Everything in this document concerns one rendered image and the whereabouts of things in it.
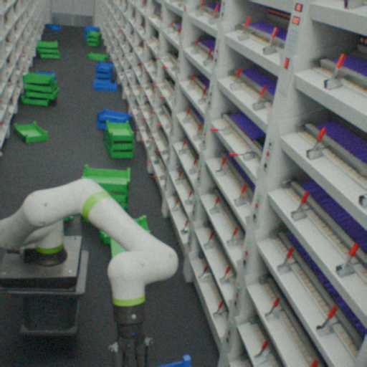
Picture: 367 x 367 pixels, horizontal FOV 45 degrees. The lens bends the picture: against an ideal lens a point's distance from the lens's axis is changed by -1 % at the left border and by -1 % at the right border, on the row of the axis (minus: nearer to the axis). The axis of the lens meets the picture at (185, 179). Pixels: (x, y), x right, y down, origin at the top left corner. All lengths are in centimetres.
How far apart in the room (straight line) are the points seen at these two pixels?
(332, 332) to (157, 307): 126
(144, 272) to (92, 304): 115
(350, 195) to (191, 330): 137
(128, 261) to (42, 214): 40
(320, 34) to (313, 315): 81
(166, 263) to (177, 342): 95
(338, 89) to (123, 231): 76
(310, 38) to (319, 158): 35
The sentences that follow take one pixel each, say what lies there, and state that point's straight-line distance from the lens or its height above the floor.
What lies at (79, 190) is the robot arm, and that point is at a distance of 160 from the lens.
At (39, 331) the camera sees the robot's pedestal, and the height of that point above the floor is 2.
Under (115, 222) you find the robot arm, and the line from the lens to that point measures 148.
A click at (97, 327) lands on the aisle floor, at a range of 229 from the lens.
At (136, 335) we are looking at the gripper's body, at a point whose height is 66.
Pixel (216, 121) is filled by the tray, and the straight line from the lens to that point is 212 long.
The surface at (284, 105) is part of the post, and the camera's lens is 144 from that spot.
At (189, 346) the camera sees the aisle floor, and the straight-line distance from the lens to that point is 224.
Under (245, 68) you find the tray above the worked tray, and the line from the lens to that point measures 211.
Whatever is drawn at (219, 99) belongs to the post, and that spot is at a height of 106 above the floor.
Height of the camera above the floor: 161
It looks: 26 degrees down
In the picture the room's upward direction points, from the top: 8 degrees clockwise
